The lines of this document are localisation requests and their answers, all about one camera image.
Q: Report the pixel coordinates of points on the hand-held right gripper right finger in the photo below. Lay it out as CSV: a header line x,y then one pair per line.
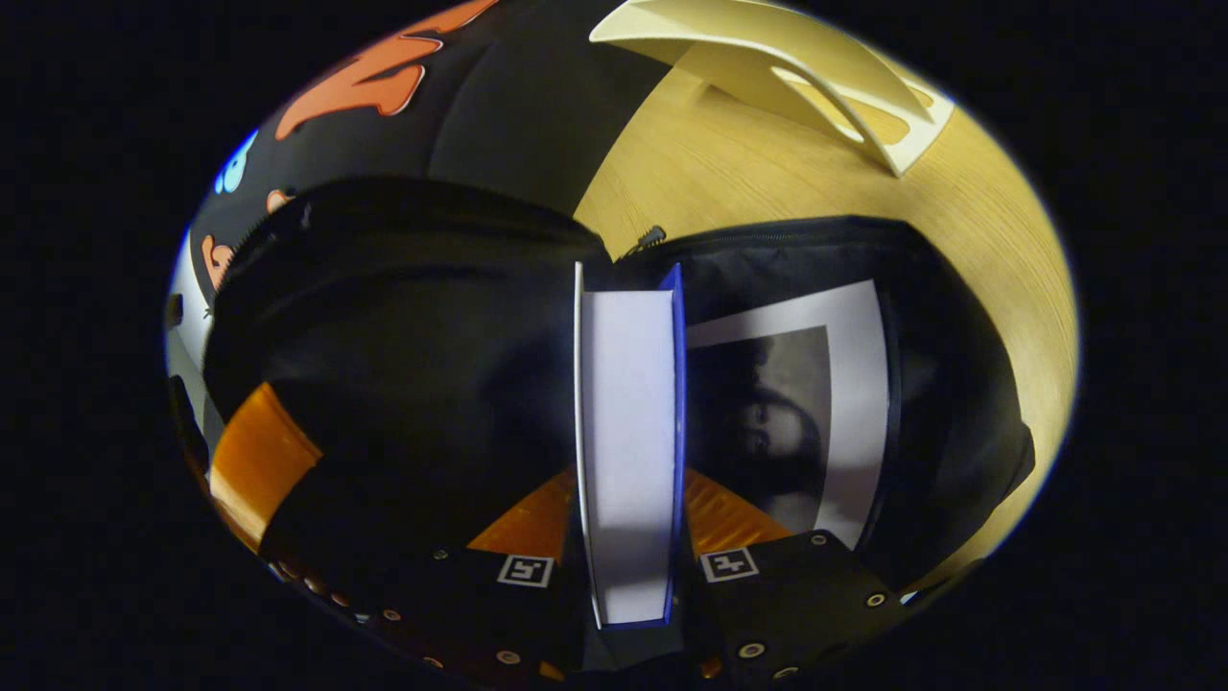
x,y
796,605

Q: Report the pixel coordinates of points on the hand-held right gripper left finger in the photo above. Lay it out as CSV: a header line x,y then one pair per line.
x,y
480,614

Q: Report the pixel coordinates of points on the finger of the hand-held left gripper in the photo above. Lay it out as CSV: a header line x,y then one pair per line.
x,y
259,461

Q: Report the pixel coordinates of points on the black schoolbag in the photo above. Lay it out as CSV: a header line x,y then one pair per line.
x,y
403,317

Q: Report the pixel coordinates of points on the white portrait cover book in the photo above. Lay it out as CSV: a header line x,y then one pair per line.
x,y
854,384

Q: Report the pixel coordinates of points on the blue cover book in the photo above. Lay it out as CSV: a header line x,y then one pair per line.
x,y
628,432

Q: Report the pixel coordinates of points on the white plastic bookshelf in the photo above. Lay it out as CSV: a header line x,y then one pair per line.
x,y
767,48

